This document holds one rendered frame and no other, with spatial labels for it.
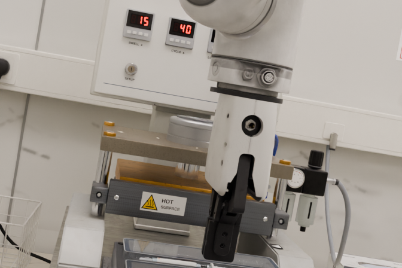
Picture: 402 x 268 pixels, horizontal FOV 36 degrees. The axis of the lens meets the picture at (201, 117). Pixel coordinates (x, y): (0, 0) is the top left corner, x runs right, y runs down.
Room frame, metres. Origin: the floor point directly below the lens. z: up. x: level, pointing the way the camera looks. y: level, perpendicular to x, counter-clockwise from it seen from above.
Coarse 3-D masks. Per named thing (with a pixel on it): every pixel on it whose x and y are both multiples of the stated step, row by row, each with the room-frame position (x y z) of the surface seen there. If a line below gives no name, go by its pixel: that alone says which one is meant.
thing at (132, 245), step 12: (132, 240) 0.73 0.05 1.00; (144, 240) 0.74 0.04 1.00; (144, 252) 0.69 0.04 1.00; (156, 252) 0.70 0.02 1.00; (168, 252) 0.70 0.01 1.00; (180, 252) 0.71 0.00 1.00; (192, 252) 0.72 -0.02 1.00; (240, 264) 0.71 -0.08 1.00; (252, 264) 0.72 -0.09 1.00; (264, 264) 0.73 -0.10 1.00
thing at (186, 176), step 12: (120, 168) 0.90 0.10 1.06; (132, 168) 0.92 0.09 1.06; (144, 168) 0.94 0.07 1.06; (156, 168) 0.97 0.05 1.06; (168, 168) 0.99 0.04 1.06; (180, 168) 0.92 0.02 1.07; (192, 168) 0.92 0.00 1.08; (132, 180) 0.84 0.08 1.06; (144, 180) 0.84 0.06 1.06; (156, 180) 0.85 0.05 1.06; (168, 180) 0.87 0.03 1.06; (180, 180) 0.89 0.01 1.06; (192, 180) 0.91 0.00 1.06; (204, 180) 0.93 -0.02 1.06; (204, 192) 0.85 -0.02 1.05
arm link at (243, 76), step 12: (216, 60) 0.62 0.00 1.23; (228, 60) 0.60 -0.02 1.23; (240, 60) 0.60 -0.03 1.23; (216, 72) 0.61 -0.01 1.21; (228, 72) 0.60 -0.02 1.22; (240, 72) 0.60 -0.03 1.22; (252, 72) 0.60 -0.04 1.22; (264, 72) 0.59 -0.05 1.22; (276, 72) 0.60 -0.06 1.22; (288, 72) 0.61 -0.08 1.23; (228, 84) 0.61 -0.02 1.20; (240, 84) 0.60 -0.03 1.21; (252, 84) 0.60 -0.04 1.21; (264, 84) 0.60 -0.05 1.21; (276, 84) 0.60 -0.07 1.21; (288, 84) 0.62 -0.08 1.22; (276, 96) 0.63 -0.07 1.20
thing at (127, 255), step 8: (128, 256) 0.68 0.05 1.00; (136, 256) 0.68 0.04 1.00; (144, 256) 0.68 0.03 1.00; (152, 256) 0.68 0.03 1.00; (160, 256) 0.69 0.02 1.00; (176, 264) 0.69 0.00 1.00; (184, 264) 0.69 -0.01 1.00; (192, 264) 0.69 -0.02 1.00; (200, 264) 0.69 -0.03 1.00; (208, 264) 0.69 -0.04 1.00; (216, 264) 0.70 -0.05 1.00; (224, 264) 0.70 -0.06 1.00
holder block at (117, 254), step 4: (116, 244) 0.73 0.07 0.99; (120, 244) 0.74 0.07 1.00; (116, 248) 0.71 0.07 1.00; (120, 248) 0.72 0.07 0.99; (112, 252) 0.74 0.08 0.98; (116, 252) 0.70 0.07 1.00; (120, 252) 0.70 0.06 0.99; (112, 256) 0.73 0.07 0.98; (116, 256) 0.69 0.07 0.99; (120, 256) 0.69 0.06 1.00; (112, 260) 0.72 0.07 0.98; (116, 260) 0.67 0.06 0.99; (120, 260) 0.67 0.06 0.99; (124, 260) 0.68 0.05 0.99; (112, 264) 0.71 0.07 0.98; (116, 264) 0.66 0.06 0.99; (120, 264) 0.66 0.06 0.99
